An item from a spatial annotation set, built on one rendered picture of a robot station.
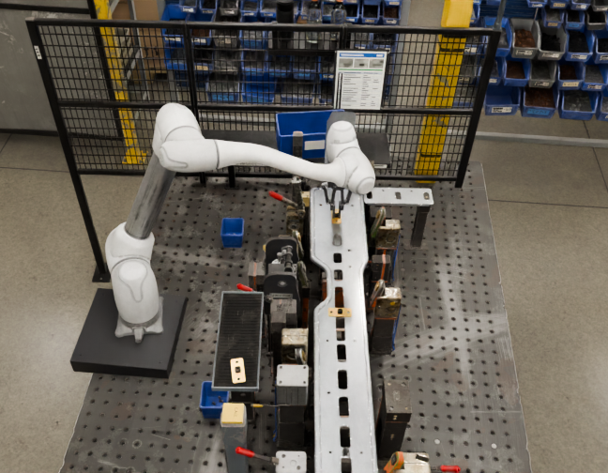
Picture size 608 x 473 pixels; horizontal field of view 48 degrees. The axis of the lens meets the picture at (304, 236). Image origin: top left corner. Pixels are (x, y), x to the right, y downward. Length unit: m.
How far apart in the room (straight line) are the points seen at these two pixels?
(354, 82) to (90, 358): 1.55
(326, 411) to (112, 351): 0.90
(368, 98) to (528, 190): 1.87
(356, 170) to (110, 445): 1.28
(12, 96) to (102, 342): 2.33
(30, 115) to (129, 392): 2.53
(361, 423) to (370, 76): 1.48
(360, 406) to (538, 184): 2.79
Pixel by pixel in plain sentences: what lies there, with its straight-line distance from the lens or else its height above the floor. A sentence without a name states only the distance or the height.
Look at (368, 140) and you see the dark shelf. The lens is 3.11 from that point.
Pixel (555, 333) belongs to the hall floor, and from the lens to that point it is 3.89.
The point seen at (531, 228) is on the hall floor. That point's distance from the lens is 4.39.
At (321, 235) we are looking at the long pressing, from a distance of 2.70.
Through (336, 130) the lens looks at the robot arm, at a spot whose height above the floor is 1.47.
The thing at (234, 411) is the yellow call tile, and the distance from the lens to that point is 2.05.
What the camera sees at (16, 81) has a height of 0.56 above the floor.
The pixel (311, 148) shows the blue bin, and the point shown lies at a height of 1.08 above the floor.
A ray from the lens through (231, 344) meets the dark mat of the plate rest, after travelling 2.17.
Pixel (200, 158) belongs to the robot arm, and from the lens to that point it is 2.28.
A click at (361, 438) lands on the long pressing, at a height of 1.00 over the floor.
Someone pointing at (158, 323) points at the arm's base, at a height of 0.78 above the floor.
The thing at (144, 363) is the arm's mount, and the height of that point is 0.76.
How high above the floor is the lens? 2.93
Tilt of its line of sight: 46 degrees down
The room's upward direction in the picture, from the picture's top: 2 degrees clockwise
